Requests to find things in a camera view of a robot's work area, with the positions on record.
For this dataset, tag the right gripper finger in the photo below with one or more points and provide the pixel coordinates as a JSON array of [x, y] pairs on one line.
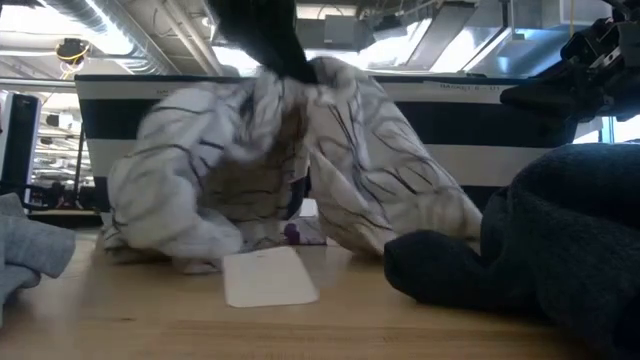
[[550, 97]]

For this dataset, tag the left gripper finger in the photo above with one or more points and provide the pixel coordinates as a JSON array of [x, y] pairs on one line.
[[287, 57]]

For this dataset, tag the navy blue garment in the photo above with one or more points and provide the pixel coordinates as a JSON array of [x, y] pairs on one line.
[[550, 240]]

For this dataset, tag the white leaf-patterned garment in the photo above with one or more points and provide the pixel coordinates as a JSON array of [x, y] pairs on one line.
[[175, 165]]

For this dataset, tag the grey purple-toed sock pair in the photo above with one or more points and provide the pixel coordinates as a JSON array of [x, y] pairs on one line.
[[292, 234]]

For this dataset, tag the white card tag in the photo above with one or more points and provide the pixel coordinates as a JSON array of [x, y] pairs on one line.
[[270, 277]]

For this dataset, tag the grey garment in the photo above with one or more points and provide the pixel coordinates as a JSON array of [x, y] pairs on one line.
[[30, 250]]

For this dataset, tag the navy white striped fabric basket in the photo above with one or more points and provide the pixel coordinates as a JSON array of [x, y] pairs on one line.
[[500, 125], [100, 120]]

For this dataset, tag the grey ceiling junction box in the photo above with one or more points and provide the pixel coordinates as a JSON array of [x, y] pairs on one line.
[[342, 30]]

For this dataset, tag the large glass window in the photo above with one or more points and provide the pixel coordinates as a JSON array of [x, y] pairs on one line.
[[625, 130]]

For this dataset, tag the yellow black ceiling device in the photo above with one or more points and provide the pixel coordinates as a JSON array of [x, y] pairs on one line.
[[72, 50]]

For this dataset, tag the tall black panel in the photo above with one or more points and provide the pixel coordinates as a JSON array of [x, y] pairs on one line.
[[22, 145]]

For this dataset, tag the slanted metal duct panel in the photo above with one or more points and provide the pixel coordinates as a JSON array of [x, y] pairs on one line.
[[440, 35]]

